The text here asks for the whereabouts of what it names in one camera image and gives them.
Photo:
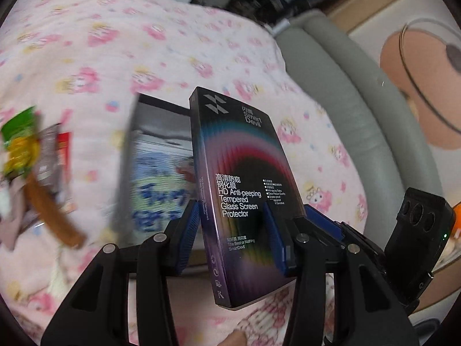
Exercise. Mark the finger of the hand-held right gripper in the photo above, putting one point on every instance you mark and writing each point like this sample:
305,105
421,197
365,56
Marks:
326,223

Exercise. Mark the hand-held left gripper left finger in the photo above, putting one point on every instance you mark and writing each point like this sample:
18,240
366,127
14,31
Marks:
187,238

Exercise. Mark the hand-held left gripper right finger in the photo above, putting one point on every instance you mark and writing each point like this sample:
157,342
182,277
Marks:
275,238

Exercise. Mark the dark cardboard box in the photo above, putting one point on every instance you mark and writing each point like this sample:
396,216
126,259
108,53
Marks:
124,173

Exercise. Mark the black screen protector box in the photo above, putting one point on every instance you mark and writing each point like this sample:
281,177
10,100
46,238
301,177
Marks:
234,144

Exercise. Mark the brown wooden stick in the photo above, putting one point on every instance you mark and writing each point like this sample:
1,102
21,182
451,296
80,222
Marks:
54,212

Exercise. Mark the cartoon printed book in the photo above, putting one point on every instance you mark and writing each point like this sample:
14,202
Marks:
158,194

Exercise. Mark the grey padded bed edge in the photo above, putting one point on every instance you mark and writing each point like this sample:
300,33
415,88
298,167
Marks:
345,101

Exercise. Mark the red packet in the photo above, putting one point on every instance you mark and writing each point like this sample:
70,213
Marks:
65,165

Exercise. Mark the cartoon printed cushion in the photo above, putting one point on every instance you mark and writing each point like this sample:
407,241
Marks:
414,79

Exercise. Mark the silver tube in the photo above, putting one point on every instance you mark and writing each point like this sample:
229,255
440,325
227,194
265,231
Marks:
48,158

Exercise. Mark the green snack packet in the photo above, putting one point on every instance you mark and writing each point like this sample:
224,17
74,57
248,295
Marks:
19,140

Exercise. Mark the pink printed blanket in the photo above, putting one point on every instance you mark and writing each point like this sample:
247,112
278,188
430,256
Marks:
144,43

